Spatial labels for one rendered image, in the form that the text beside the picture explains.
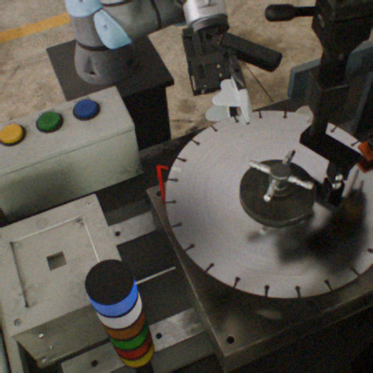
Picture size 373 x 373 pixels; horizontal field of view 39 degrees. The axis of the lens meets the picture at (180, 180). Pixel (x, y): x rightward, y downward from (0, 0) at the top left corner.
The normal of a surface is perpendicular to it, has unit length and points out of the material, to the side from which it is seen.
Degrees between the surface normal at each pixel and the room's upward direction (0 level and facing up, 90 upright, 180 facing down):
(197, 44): 32
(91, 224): 0
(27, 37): 0
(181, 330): 0
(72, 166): 90
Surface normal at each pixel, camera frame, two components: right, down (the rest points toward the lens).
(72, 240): -0.06, -0.58
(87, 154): 0.39, 0.73
